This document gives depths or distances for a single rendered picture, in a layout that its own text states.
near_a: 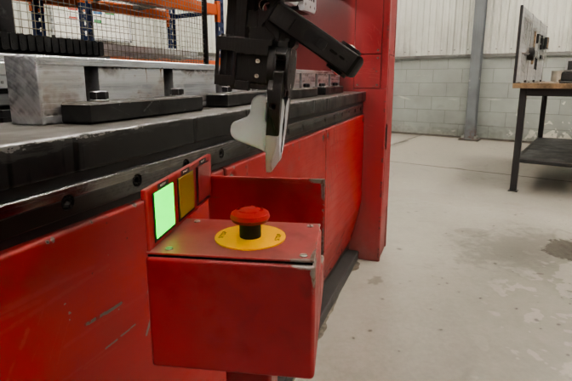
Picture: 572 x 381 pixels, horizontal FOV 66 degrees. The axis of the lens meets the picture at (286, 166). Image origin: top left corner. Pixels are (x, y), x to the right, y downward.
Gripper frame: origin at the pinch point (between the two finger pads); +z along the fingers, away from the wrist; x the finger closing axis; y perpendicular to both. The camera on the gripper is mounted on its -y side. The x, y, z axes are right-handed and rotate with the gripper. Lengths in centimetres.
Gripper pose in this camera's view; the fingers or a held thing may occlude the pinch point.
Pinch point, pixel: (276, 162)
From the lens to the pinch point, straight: 52.8
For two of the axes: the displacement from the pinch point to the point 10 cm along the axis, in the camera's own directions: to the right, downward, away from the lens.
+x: -1.4, 2.0, -9.7
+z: -0.9, 9.7, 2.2
